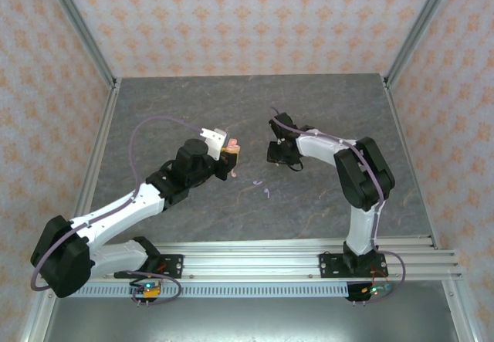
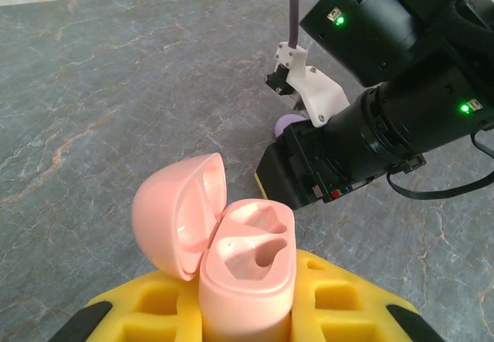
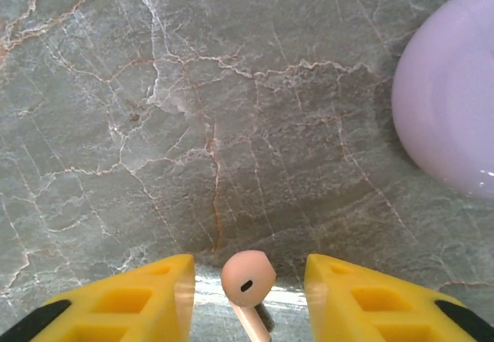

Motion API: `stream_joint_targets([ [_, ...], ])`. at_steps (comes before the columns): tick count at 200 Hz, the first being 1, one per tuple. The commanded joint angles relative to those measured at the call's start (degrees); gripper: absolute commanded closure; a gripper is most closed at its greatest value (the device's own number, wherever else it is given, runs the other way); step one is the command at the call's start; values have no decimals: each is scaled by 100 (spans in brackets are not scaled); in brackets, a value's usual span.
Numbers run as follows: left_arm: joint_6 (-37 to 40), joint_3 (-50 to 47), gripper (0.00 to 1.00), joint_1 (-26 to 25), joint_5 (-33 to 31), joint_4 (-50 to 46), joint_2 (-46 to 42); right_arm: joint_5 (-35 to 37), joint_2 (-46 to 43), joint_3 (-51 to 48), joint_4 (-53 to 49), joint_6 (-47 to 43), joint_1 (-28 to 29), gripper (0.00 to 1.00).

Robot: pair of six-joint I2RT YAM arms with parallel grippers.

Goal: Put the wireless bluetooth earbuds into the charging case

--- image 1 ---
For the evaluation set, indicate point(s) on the pink earbud charging case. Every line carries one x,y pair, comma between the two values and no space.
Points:
233,147

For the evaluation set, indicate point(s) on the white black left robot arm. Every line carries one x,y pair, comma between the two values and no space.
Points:
116,214

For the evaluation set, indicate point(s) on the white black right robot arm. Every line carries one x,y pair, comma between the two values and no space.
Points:
359,234

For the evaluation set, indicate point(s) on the narrow aluminium extrusion beam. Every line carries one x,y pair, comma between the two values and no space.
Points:
251,244

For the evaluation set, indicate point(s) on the wide aluminium extrusion beam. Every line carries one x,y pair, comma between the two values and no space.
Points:
251,266

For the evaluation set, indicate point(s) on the small electronics board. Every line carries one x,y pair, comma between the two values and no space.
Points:
148,290
374,290

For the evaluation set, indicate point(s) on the grey metal sheet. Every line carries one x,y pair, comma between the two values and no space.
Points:
251,322

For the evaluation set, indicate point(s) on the aluminium table side rail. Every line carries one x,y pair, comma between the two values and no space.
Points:
97,156
399,126

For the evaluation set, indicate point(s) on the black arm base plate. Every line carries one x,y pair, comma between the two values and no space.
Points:
173,265
328,265

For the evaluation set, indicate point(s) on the aluminium frame post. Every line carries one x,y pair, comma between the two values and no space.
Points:
417,33
84,33

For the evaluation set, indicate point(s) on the aluminium frame leg rail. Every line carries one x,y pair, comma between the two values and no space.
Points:
32,324
461,315

